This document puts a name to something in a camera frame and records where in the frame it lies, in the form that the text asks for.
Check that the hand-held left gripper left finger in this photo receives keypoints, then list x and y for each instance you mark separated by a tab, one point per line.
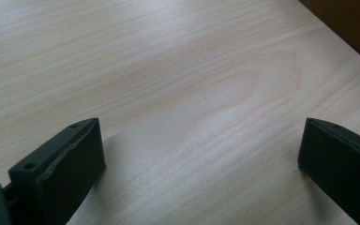
64	175

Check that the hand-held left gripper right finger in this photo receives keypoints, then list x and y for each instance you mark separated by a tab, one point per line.
340	168

